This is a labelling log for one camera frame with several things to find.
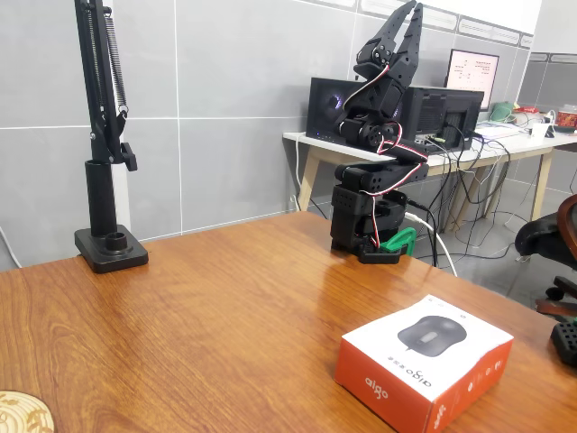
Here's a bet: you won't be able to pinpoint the round wooden coaster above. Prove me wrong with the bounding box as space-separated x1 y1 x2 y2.
0 390 56 433

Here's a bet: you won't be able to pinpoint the black computer case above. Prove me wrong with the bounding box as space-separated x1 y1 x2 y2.
305 77 486 157

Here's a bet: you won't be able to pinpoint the white desk wooden legs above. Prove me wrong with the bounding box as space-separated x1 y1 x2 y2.
282 121 577 235

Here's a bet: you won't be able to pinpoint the green table clamp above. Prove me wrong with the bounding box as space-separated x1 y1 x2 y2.
378 226 417 258

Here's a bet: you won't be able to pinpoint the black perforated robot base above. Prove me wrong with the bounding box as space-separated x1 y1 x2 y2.
549 318 577 367

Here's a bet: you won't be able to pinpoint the black office chair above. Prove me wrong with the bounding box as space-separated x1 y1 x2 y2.
513 196 577 322

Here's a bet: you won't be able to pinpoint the black clamp boom stand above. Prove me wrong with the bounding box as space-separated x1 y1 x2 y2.
73 0 150 275

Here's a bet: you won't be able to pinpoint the red white servo cable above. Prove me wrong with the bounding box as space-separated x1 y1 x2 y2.
377 120 429 160

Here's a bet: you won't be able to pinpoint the white orange mouse box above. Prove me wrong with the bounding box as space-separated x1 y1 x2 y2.
334 294 515 433

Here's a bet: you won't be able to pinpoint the monitor with white screen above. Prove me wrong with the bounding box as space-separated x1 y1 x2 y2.
444 48 500 114

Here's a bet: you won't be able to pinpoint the stack of papers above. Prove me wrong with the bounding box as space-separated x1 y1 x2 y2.
472 121 520 139

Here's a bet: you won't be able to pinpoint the black power cable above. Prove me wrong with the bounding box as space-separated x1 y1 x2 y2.
405 198 441 270

